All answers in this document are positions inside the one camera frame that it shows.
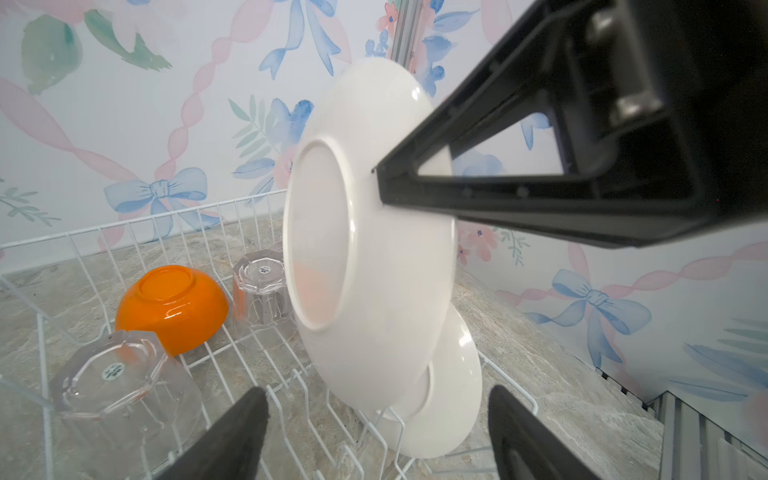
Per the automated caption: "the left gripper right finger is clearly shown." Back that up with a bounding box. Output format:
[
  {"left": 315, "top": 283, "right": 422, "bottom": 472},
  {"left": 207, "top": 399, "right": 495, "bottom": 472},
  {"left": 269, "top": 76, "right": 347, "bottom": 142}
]
[{"left": 488, "top": 385, "right": 599, "bottom": 480}]

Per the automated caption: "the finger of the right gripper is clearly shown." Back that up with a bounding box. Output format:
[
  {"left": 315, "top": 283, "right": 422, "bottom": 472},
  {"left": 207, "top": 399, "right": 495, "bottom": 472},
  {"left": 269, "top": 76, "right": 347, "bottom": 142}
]
[{"left": 376, "top": 1, "right": 753, "bottom": 248}]

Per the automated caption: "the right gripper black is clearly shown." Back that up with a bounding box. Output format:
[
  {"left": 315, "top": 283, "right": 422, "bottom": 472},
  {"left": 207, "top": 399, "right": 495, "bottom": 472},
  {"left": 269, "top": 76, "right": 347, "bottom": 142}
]
[{"left": 557, "top": 1, "right": 767, "bottom": 228}]

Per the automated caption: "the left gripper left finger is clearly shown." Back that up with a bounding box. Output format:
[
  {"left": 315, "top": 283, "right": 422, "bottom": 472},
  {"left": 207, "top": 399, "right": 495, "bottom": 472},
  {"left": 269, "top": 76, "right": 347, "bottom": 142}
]
[{"left": 159, "top": 387, "right": 270, "bottom": 480}]

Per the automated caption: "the white deep plate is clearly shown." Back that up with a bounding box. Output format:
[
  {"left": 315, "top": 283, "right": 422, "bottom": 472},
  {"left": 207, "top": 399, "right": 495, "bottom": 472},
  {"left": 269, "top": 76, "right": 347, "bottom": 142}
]
[{"left": 283, "top": 57, "right": 457, "bottom": 410}]

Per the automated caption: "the white plate rear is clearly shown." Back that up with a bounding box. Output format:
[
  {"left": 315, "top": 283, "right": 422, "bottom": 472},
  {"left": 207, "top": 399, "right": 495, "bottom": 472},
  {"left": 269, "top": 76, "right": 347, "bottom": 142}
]
[{"left": 365, "top": 306, "right": 482, "bottom": 459}]

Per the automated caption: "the clear glass cup near bowl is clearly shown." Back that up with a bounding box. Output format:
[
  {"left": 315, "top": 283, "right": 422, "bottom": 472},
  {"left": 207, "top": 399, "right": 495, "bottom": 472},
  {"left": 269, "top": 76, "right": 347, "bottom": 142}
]
[{"left": 49, "top": 330, "right": 205, "bottom": 479}]

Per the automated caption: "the orange bowl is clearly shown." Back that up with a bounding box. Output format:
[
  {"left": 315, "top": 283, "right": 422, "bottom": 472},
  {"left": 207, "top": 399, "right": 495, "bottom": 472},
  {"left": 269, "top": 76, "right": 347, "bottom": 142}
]
[{"left": 116, "top": 265, "right": 229, "bottom": 357}]

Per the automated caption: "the clear glass cup back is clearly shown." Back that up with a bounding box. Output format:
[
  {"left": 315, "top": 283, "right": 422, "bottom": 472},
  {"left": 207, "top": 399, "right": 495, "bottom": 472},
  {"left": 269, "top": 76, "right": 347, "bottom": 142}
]
[{"left": 233, "top": 249, "right": 292, "bottom": 327}]

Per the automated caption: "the right corner aluminium post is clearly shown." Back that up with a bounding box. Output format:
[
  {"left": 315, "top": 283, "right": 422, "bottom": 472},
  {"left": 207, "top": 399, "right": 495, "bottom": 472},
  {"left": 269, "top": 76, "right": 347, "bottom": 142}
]
[{"left": 389, "top": 0, "right": 422, "bottom": 69}]

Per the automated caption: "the white wire dish rack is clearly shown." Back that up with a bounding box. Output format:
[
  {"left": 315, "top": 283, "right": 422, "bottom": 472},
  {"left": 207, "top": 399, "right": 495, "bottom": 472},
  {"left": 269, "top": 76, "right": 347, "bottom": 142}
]
[{"left": 0, "top": 188, "right": 541, "bottom": 480}]

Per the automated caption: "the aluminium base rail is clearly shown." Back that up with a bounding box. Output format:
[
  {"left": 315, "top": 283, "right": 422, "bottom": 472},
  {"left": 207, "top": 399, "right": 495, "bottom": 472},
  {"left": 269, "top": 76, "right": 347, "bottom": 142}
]
[{"left": 642, "top": 391, "right": 767, "bottom": 480}]

